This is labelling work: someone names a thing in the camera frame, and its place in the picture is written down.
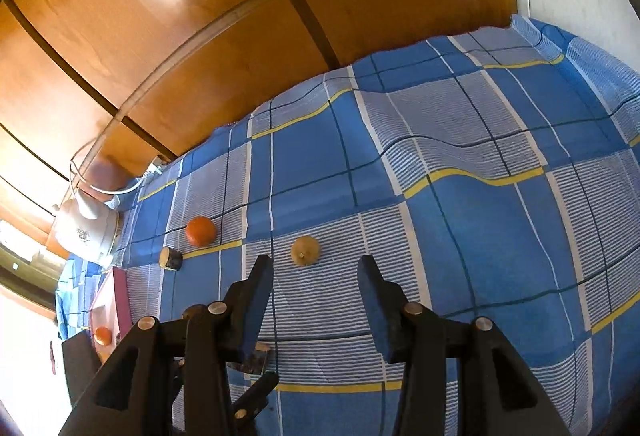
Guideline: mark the white ceramic electric kettle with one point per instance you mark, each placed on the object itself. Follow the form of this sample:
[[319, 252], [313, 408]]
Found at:
[[85, 231]]

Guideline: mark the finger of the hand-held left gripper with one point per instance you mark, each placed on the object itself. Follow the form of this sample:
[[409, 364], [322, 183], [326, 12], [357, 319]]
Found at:
[[257, 393], [80, 366]]

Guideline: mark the wooden wardrobe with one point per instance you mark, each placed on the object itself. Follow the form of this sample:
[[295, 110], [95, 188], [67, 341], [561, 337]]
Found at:
[[200, 40]]

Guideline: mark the blue plaid tablecloth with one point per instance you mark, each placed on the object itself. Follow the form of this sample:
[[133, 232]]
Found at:
[[450, 216]]

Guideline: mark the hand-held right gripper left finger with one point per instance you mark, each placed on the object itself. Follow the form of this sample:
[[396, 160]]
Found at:
[[257, 316]]

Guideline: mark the pink tray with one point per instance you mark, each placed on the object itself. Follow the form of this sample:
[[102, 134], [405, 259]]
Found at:
[[121, 296]]

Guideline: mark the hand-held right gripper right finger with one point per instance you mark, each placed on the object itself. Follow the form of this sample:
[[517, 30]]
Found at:
[[375, 311]]

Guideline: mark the small tan round fruit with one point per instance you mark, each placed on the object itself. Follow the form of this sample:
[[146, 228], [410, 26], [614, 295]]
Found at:
[[305, 251]]

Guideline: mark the thick cut sugarcane piece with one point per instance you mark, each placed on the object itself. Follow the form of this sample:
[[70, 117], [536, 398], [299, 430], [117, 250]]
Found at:
[[255, 366]]

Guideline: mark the orange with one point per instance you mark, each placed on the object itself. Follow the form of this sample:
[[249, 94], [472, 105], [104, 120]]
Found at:
[[102, 335], [201, 231]]

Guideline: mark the small cut sugarcane piece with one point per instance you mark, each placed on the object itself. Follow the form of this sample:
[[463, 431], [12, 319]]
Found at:
[[171, 258]]

